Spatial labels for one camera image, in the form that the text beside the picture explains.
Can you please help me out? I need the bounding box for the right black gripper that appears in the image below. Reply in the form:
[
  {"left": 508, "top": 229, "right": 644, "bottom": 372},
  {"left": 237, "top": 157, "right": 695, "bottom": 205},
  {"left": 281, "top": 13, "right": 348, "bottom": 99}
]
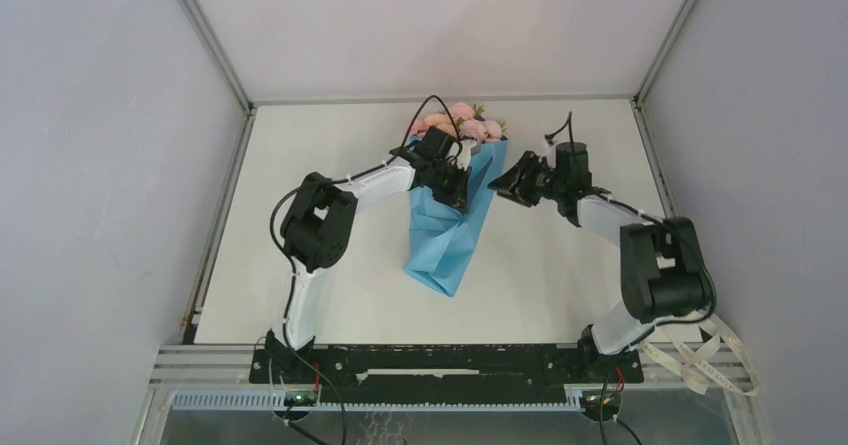
[{"left": 487, "top": 149, "right": 565, "bottom": 208}]

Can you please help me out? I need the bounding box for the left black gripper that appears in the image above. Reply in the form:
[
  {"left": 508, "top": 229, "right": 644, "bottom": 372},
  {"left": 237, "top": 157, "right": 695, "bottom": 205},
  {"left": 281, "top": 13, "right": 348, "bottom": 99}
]
[{"left": 429, "top": 161, "right": 472, "bottom": 214}]

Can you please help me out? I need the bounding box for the blue wrapping paper sheet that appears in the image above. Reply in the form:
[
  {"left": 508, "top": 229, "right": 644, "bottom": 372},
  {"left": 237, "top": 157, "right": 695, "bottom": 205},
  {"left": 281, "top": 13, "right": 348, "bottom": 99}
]
[{"left": 403, "top": 139, "right": 509, "bottom": 297}]

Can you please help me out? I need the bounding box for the pink flower bunch stem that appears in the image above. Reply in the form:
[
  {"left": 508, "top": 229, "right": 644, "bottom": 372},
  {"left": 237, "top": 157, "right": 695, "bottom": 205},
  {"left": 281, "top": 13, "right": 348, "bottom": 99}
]
[{"left": 483, "top": 120, "right": 505, "bottom": 142}]

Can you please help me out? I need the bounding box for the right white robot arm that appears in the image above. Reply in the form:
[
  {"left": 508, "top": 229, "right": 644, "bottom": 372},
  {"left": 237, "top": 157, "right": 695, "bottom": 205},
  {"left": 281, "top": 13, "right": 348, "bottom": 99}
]
[{"left": 488, "top": 142, "right": 717, "bottom": 381}]

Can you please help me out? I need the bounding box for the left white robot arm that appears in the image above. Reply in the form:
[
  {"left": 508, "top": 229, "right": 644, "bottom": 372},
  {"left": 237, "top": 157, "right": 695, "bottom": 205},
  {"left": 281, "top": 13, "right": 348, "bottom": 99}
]
[{"left": 269, "top": 128, "right": 481, "bottom": 382}]

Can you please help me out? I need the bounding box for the white printed ribbon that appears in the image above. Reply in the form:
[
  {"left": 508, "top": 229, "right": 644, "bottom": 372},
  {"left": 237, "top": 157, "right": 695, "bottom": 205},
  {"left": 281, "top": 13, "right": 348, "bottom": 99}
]
[{"left": 638, "top": 315, "right": 761, "bottom": 397}]

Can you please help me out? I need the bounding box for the left circuit board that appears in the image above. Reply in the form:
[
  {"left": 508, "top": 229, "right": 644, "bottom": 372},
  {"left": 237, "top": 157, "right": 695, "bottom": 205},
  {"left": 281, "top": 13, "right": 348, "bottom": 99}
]
[{"left": 283, "top": 392, "right": 318, "bottom": 408}]

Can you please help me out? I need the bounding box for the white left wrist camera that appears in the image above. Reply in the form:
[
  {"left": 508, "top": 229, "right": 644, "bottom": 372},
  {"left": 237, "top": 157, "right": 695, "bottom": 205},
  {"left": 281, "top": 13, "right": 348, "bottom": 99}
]
[{"left": 455, "top": 139, "right": 482, "bottom": 169}]

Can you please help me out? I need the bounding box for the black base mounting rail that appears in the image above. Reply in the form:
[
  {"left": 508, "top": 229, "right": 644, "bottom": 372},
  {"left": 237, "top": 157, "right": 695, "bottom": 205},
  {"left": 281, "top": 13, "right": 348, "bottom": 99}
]
[{"left": 248, "top": 342, "right": 645, "bottom": 407}]

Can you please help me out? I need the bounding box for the white slotted cable duct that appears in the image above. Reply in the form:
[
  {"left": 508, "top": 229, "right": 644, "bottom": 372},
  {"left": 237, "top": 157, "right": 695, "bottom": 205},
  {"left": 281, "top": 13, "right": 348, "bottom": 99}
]
[{"left": 170, "top": 388, "right": 586, "bottom": 413}]

